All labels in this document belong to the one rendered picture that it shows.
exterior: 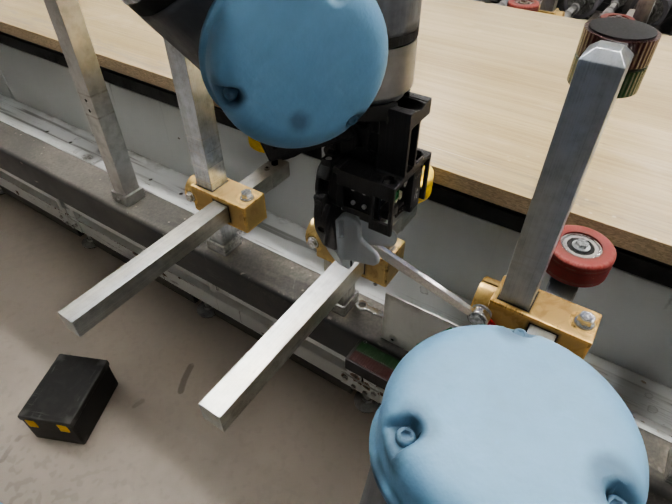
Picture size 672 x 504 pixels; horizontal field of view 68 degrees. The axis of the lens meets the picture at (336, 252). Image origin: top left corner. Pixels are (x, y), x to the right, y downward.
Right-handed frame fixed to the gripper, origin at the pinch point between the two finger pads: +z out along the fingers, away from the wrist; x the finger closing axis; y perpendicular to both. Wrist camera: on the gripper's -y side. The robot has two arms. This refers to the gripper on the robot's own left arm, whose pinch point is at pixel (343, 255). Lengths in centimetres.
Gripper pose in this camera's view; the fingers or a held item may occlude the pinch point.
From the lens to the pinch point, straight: 55.0
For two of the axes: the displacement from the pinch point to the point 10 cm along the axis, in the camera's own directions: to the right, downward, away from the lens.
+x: 5.6, -5.6, 6.1
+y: 8.3, 3.8, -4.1
